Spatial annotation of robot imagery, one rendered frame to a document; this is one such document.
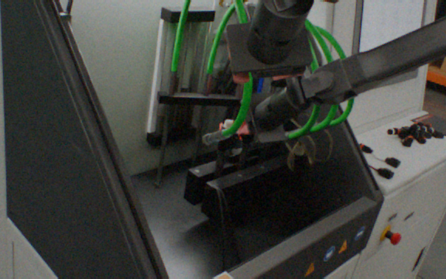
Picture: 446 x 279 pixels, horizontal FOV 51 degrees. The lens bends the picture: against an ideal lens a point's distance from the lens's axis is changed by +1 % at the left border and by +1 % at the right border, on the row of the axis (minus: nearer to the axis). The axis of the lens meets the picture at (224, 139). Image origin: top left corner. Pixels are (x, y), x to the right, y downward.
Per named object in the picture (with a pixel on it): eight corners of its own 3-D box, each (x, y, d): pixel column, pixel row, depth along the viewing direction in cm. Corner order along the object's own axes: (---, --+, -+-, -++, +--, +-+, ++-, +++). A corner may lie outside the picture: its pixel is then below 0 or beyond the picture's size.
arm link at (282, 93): (294, 108, 80) (319, 107, 83) (283, 72, 82) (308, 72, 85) (272, 122, 86) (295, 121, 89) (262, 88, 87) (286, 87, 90)
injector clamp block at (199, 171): (206, 245, 108) (217, 189, 101) (179, 222, 113) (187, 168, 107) (294, 202, 131) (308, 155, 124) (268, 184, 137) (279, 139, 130)
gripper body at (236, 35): (224, 32, 60) (229, -2, 53) (300, 25, 62) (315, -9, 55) (231, 77, 58) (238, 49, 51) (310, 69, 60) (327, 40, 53)
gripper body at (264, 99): (267, 95, 96) (288, 80, 90) (281, 142, 94) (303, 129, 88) (241, 97, 93) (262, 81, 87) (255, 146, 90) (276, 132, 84)
